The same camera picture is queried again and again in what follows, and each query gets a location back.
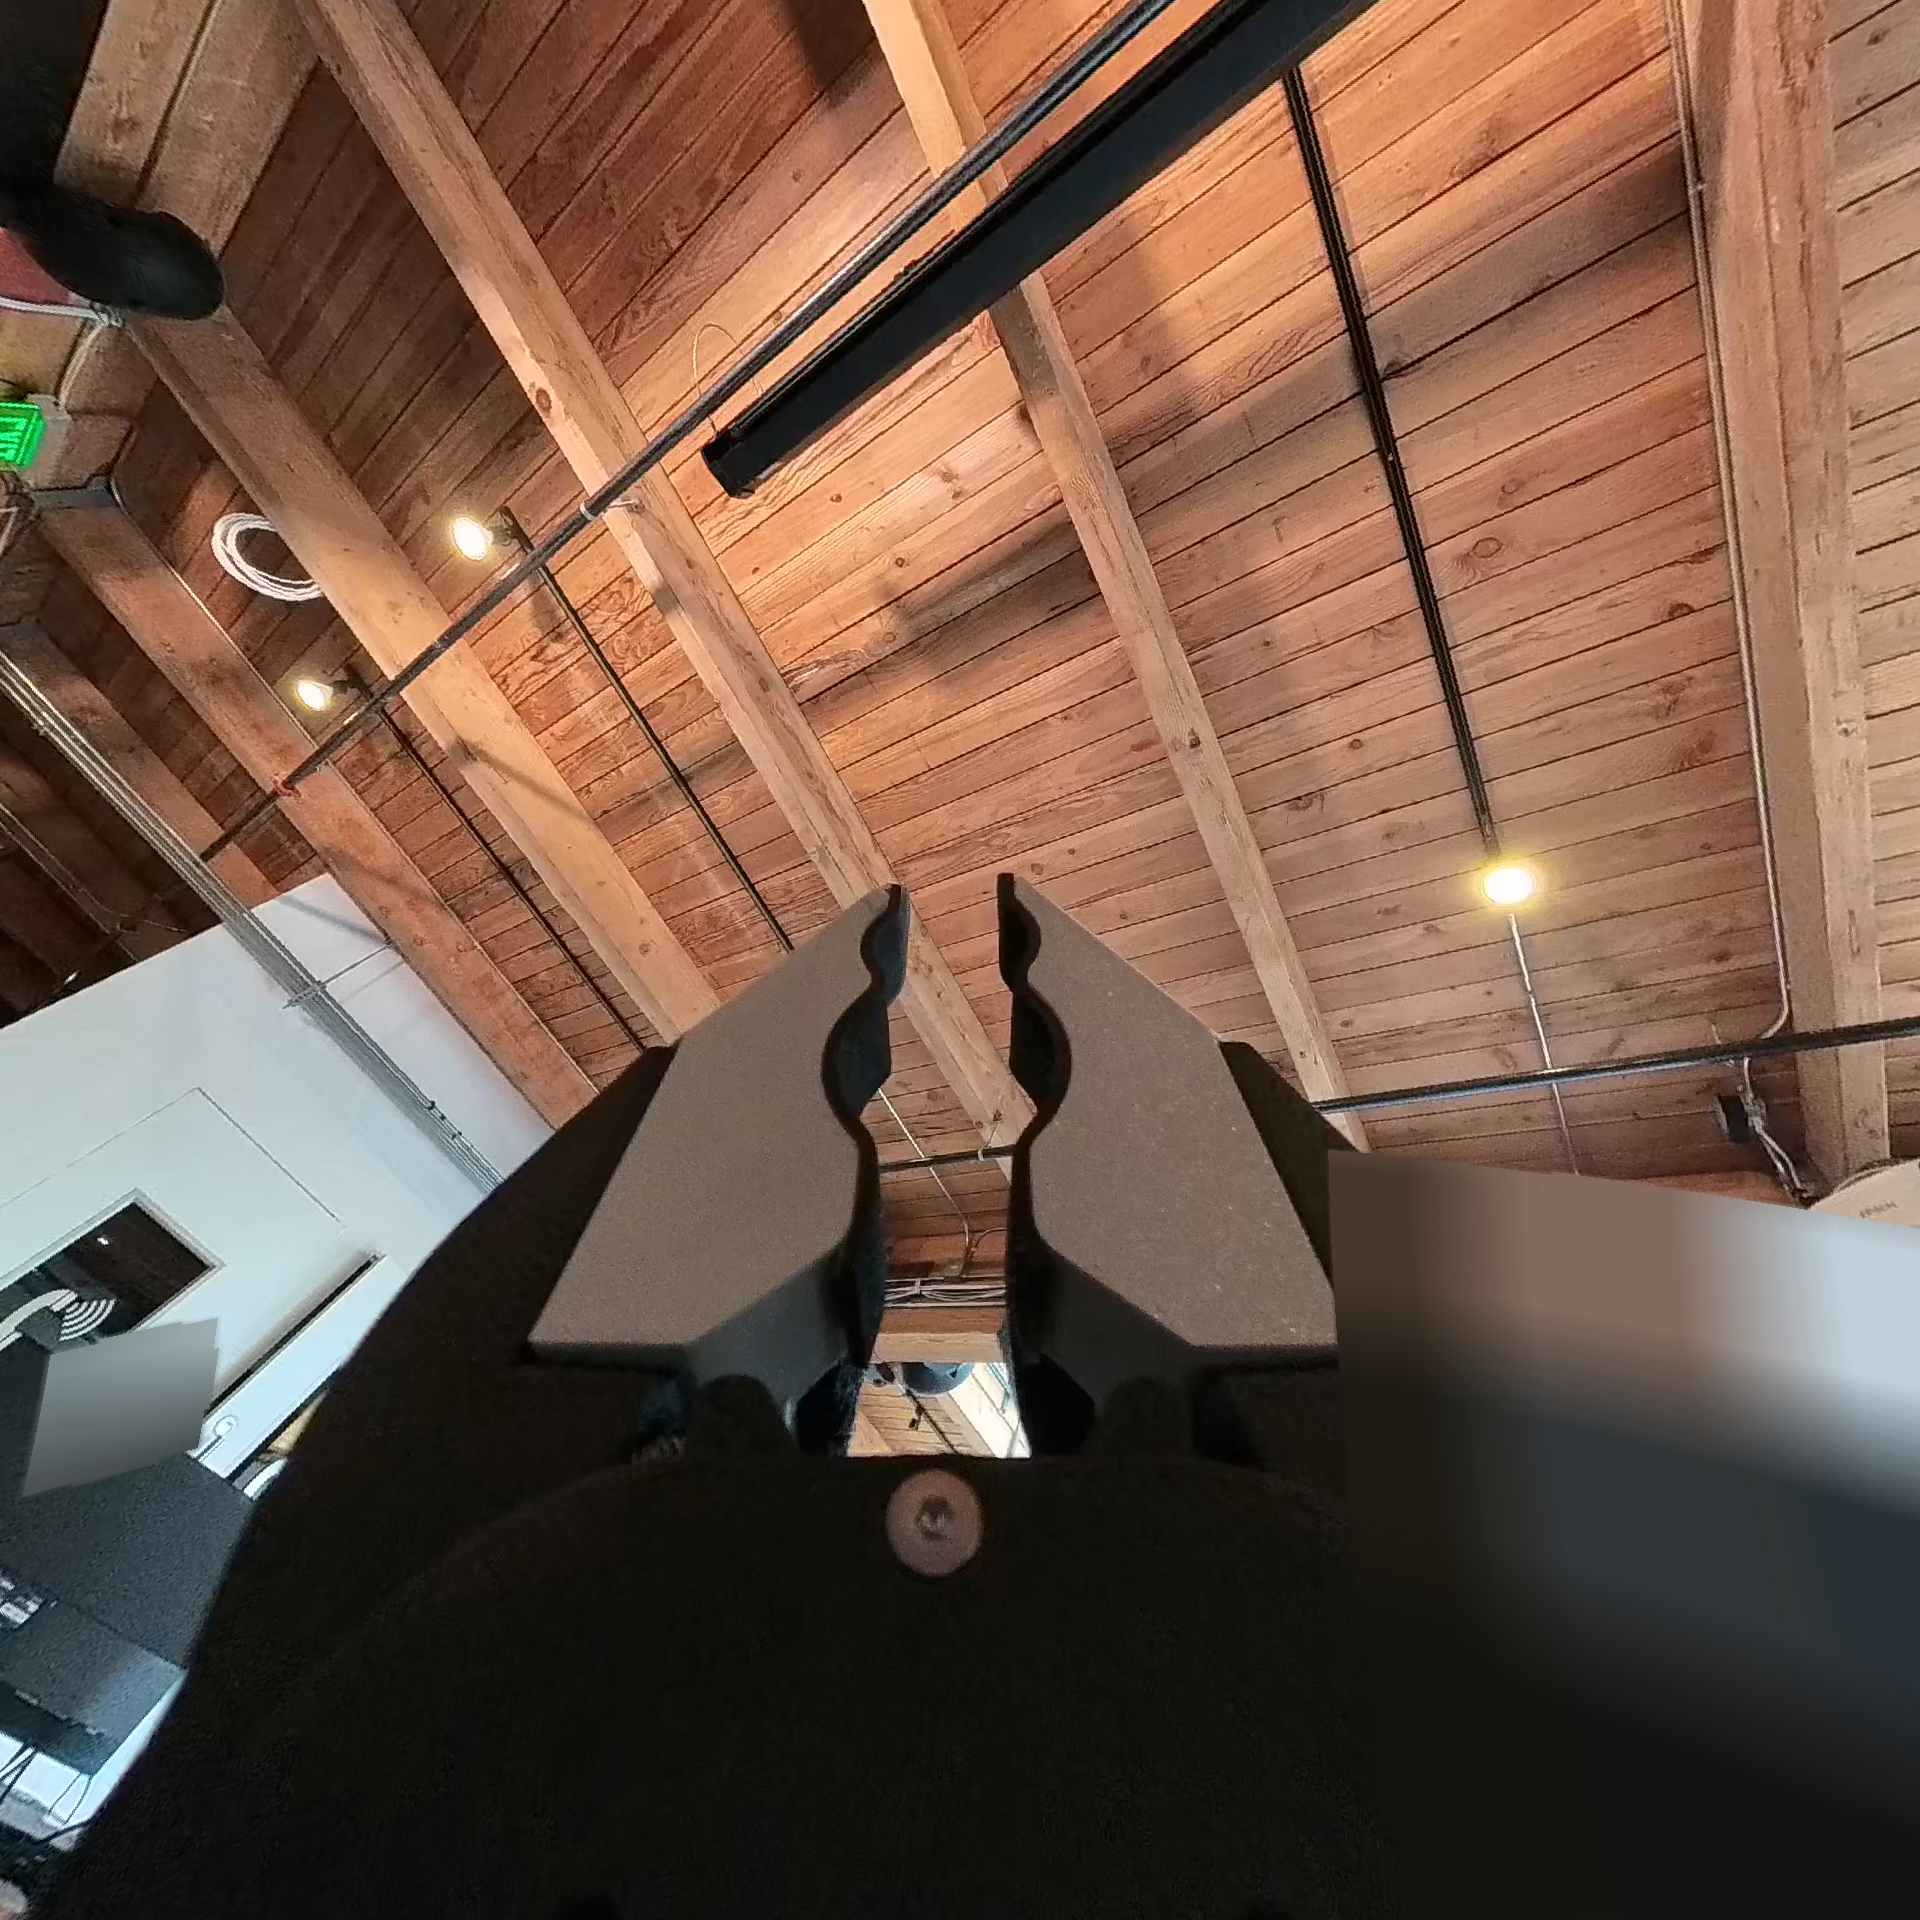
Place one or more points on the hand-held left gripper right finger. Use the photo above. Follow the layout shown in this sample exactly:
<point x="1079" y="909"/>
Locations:
<point x="1170" y="1200"/>

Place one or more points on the grey metal conduit bundle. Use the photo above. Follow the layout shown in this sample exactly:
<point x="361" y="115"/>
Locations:
<point x="247" y="923"/>

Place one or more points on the dark wall window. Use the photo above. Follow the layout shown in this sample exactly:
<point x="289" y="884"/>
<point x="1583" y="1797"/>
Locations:
<point x="120" y="1254"/>

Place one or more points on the black hanging linear lamp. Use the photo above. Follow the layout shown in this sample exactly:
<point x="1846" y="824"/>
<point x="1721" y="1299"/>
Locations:
<point x="1036" y="236"/>

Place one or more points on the ceiling spot lamp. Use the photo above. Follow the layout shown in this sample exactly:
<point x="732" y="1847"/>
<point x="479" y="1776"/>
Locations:
<point x="474" y="536"/>
<point x="311" y="691"/>
<point x="1508" y="884"/>

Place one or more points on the green exit sign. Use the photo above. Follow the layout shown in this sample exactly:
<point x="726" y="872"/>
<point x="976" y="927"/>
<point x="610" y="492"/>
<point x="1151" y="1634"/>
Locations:
<point x="23" y="429"/>

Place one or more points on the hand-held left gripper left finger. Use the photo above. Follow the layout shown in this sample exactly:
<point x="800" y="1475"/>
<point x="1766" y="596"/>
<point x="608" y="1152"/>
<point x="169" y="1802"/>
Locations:
<point x="721" y="1200"/>

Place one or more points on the black horizontal pipe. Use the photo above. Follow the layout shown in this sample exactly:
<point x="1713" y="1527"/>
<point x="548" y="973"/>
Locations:
<point x="1650" y="1062"/>

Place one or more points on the white projector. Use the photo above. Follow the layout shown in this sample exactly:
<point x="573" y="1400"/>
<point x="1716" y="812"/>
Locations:
<point x="1874" y="1200"/>

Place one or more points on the long black ceiling pipe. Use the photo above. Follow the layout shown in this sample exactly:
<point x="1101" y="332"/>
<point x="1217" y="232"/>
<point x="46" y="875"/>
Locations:
<point x="436" y="652"/>

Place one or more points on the black round duct elbow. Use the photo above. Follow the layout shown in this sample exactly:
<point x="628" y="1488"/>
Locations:
<point x="142" y="263"/>

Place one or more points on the long black lighting track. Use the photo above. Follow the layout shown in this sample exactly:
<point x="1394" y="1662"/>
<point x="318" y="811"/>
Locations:
<point x="1389" y="451"/>

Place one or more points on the small black ceiling box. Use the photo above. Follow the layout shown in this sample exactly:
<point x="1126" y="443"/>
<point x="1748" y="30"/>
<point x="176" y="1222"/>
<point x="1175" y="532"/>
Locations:
<point x="1735" y="1118"/>

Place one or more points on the black panel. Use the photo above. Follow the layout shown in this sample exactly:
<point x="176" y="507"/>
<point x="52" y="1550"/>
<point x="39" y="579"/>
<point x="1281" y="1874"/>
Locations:
<point x="105" y="1559"/>

